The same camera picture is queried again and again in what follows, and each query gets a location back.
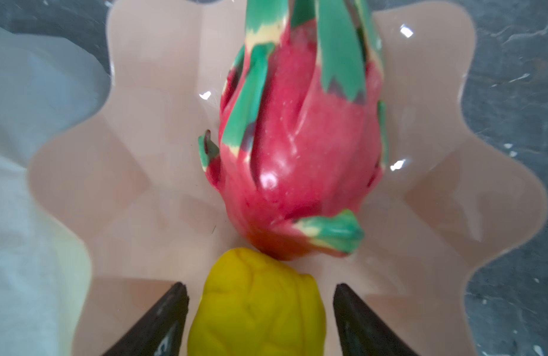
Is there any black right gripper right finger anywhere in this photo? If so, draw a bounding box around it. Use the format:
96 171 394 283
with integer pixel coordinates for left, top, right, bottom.
333 283 417 356

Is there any yellow lemon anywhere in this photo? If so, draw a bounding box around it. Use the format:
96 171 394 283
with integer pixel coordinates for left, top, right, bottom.
187 248 327 355

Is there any white plastic bag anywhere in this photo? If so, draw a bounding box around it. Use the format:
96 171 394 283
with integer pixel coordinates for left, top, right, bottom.
0 27 110 355

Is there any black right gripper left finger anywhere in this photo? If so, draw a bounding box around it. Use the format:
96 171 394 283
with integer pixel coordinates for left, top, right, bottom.
103 282 189 356

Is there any pink dragon fruit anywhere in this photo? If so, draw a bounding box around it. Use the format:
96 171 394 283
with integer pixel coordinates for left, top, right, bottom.
198 1 388 260

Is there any pink scalloped bowl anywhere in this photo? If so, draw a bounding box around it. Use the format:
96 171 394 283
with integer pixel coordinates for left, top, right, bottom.
28 1 548 355

